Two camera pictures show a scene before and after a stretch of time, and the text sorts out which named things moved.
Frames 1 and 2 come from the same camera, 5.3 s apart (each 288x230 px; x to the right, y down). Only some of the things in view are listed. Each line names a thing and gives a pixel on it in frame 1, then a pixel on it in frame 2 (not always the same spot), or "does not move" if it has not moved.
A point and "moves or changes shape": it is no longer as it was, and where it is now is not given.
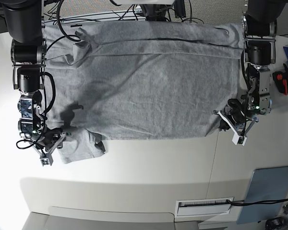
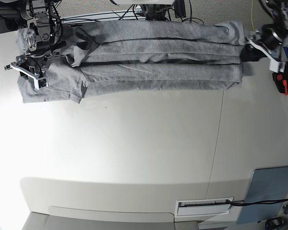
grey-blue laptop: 267,184 does not move
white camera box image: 47,161 to 41,83
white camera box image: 237,140 to 277,66
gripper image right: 236,114 to 270,39
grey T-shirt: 144,80 moves or changes shape
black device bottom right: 278,223 does not move
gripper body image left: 50,140 to 35,64
